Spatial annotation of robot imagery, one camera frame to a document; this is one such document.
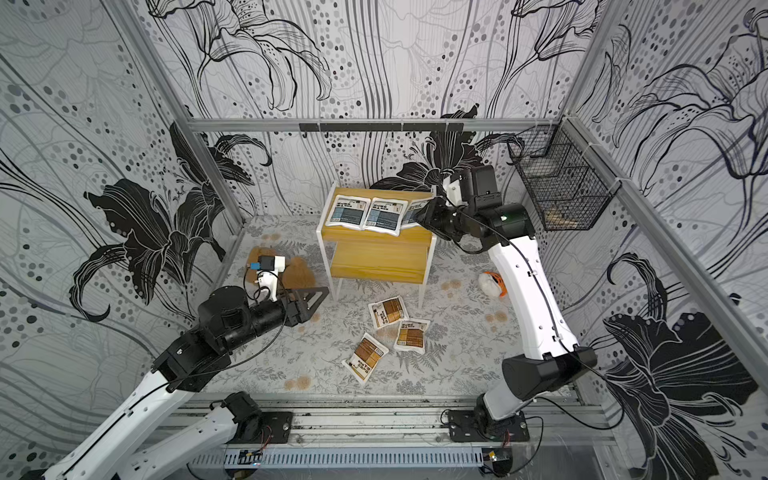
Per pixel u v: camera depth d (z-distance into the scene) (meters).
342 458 0.76
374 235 0.71
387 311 0.91
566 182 0.89
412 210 0.75
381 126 0.92
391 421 0.74
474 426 0.72
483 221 0.45
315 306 0.58
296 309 0.54
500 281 0.93
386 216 0.74
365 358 0.82
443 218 0.59
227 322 0.47
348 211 0.75
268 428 0.73
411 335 0.86
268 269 0.56
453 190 0.63
